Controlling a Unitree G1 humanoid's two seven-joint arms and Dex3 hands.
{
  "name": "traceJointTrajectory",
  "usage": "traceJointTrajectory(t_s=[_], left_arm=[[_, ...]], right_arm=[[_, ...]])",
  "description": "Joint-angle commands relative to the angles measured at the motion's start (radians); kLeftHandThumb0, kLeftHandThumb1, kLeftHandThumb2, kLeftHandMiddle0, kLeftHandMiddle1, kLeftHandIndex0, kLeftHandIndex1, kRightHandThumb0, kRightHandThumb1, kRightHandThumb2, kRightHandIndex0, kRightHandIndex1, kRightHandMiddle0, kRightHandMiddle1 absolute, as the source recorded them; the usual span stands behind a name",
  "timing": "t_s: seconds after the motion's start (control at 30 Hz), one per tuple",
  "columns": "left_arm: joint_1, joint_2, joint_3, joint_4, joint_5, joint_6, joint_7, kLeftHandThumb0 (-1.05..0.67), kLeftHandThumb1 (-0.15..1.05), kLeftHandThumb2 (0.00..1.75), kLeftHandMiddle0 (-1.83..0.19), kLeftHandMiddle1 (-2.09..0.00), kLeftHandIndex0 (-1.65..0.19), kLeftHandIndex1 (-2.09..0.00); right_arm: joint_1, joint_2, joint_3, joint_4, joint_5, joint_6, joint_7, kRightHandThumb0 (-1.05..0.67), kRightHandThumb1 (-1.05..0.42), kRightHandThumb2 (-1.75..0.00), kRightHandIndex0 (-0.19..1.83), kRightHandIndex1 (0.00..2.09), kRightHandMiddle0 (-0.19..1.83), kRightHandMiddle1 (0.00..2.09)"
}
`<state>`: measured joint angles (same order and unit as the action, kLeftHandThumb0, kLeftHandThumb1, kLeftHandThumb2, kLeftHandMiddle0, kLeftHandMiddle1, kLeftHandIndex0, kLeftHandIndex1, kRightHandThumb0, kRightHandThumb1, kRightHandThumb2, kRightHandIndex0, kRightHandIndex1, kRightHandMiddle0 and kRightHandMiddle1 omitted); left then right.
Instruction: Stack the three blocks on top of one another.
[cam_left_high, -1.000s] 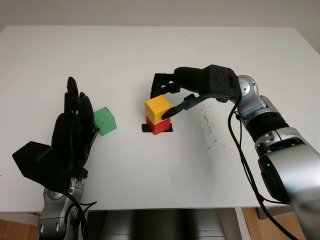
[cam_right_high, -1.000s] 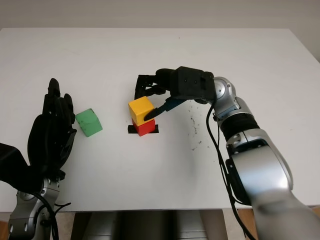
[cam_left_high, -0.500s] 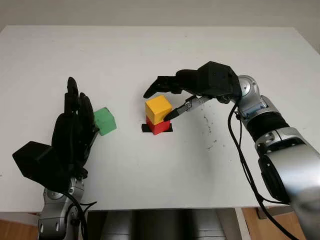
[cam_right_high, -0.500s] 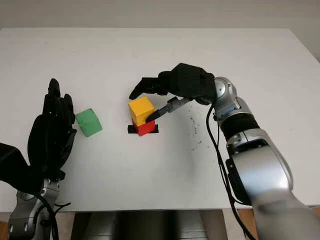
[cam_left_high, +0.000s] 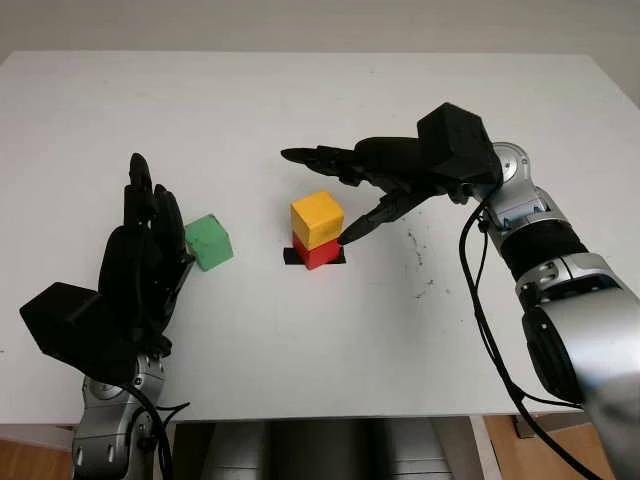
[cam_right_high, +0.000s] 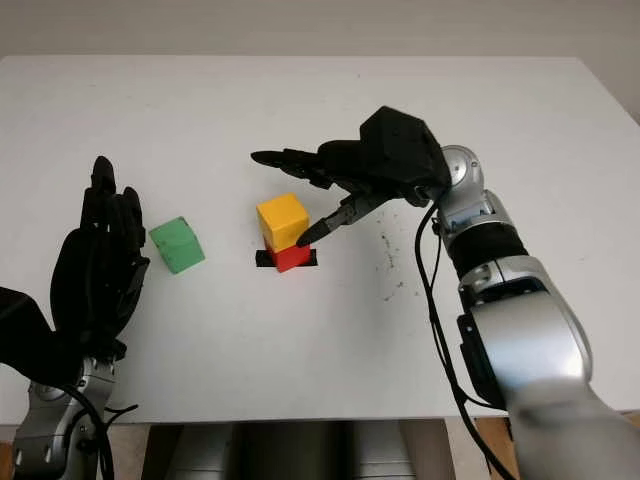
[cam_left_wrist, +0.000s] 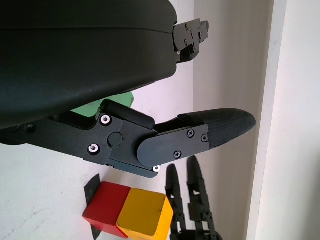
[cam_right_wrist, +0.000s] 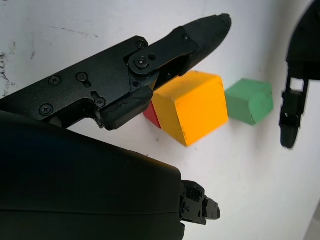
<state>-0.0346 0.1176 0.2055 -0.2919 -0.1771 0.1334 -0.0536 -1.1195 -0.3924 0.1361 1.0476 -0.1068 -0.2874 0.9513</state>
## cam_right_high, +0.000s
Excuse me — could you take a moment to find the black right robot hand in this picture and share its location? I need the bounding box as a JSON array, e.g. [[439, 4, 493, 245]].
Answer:
[[249, 139, 432, 249]]

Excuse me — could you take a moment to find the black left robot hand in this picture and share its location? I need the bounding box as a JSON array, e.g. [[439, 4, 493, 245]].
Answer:
[[47, 155, 152, 387]]

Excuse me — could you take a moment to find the green wooden block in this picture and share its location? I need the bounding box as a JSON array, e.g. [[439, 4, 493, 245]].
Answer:
[[148, 216, 207, 277]]

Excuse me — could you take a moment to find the yellow wooden block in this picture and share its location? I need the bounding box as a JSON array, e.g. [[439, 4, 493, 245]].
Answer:
[[255, 192, 310, 250]]

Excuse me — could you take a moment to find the red wooden block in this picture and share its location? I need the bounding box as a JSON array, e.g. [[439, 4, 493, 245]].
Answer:
[[263, 239, 310, 274]]

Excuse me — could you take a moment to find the black tape strip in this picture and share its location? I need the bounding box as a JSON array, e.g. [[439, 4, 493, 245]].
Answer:
[[254, 248, 320, 269]]

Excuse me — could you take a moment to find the grey robot lower body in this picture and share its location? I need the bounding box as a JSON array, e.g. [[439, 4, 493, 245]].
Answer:
[[142, 418, 449, 480]]

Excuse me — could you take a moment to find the white table leg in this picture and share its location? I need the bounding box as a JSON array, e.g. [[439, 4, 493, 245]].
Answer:
[[442, 418, 509, 480]]

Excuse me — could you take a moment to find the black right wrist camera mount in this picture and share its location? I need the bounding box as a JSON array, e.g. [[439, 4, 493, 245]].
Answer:
[[358, 105, 450, 202]]

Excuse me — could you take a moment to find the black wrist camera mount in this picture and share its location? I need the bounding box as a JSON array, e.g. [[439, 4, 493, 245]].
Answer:
[[358, 105, 450, 202], [0, 285, 62, 387]]

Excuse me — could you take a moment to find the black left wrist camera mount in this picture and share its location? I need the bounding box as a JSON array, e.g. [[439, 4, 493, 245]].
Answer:
[[0, 285, 62, 387]]

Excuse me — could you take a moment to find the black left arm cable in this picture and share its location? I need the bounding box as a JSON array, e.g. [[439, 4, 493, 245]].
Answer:
[[58, 383, 140, 480]]

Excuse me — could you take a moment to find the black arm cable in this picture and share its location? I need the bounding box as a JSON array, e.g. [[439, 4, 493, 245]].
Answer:
[[58, 383, 140, 480], [412, 197, 522, 480]]

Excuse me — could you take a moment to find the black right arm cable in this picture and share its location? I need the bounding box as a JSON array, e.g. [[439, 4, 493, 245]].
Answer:
[[412, 197, 522, 480]]

